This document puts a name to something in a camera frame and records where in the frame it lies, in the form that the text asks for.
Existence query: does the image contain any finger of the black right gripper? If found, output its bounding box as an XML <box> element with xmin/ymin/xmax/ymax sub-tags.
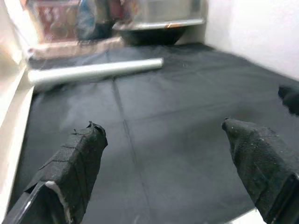
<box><xmin>278</xmin><ymin>85</ymin><xmax>299</xmax><ymax>115</ymax></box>

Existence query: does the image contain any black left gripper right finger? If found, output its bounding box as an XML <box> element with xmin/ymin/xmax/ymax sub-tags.
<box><xmin>221</xmin><ymin>118</ymin><xmax>299</xmax><ymax>224</ymax></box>

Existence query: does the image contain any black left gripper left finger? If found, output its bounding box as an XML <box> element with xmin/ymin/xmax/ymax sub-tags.
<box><xmin>4</xmin><ymin>120</ymin><xmax>108</xmax><ymax>224</ymax></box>

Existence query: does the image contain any white plastic table top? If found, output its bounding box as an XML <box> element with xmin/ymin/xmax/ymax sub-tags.
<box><xmin>0</xmin><ymin>35</ymin><xmax>36</xmax><ymax>210</ymax></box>

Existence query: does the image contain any white plastic table leg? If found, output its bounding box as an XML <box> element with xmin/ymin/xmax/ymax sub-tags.
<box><xmin>27</xmin><ymin>57</ymin><xmax>164</xmax><ymax>87</ymax></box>

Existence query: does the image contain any black plastic table cover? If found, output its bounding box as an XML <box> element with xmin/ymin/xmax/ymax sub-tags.
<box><xmin>9</xmin><ymin>43</ymin><xmax>299</xmax><ymax>224</ymax></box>

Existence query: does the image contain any beige patterned bench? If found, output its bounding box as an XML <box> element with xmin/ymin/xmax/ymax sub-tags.
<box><xmin>28</xmin><ymin>37</ymin><xmax>122</xmax><ymax>59</ymax></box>

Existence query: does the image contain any black bag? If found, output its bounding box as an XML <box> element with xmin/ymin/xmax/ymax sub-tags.
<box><xmin>77</xmin><ymin>0</ymin><xmax>117</xmax><ymax>44</ymax></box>

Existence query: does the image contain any orange lid storage box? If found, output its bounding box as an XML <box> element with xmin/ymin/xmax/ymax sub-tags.
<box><xmin>28</xmin><ymin>0</ymin><xmax>80</xmax><ymax>44</ymax></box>

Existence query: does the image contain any clear plastic storage container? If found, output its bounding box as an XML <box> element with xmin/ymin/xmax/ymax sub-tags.
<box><xmin>130</xmin><ymin>0</ymin><xmax>206</xmax><ymax>28</ymax></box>

